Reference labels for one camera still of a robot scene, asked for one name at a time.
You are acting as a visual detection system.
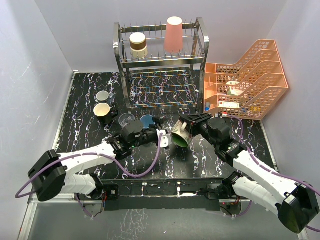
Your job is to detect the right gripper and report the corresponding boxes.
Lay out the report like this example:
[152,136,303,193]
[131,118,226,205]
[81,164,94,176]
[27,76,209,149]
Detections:
[179,112,219,149]

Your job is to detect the light blue plastic cup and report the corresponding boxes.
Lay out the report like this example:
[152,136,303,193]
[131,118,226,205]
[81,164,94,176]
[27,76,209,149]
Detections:
[140,114,155,129]

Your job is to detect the cream ceramic mug green inside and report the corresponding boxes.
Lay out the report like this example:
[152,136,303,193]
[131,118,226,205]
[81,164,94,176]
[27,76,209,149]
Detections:
[171,120,192,148]

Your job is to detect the clear glass cup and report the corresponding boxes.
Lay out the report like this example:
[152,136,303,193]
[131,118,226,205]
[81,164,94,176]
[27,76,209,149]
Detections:
[118,112,136,129]

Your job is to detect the black mug white inside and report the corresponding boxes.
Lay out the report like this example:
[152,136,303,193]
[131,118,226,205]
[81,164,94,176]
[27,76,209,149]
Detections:
[93,103,119,125]

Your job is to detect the grey-blue mug with handle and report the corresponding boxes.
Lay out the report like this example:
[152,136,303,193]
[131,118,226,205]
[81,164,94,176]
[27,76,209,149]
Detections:
[96,90,114,104]

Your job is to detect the tall pink plastic cup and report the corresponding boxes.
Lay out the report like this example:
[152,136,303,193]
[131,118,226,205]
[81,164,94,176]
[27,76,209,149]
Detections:
[164,16,183,54]

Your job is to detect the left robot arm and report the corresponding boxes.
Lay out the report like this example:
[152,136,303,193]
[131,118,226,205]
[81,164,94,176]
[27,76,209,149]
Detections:
[28,117,169,202]

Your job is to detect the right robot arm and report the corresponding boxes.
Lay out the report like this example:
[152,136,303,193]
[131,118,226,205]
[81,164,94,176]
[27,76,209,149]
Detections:
[179,113,320,234]

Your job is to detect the steel two-tier dish rack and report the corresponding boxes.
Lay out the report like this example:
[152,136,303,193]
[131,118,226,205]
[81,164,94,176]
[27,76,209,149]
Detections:
[112,17,210,112]

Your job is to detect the items in organizer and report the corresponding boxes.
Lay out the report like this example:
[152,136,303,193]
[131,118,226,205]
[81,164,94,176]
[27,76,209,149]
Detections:
[204,82,262,112]

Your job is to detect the orange plastic file organizer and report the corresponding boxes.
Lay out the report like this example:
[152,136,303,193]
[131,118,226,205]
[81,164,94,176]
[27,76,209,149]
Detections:
[203,39,289,120]

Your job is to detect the cream and brown cup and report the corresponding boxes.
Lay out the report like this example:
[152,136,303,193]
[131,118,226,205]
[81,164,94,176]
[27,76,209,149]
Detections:
[129,32,148,60]

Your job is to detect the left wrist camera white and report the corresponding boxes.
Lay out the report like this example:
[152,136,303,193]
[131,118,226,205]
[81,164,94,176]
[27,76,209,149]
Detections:
[157,130,173,148]

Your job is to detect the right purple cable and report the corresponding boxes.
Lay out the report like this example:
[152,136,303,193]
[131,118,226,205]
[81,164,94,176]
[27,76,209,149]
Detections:
[221,113,320,232]

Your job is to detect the purple cable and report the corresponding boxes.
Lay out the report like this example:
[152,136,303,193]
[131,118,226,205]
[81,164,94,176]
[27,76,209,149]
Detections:
[221,113,320,232]
[14,132,165,218]

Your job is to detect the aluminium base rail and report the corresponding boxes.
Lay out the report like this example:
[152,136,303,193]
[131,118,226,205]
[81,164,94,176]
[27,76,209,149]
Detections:
[19,180,308,240]

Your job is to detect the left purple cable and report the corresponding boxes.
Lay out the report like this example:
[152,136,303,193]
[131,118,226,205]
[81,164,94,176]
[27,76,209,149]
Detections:
[14,132,165,218]

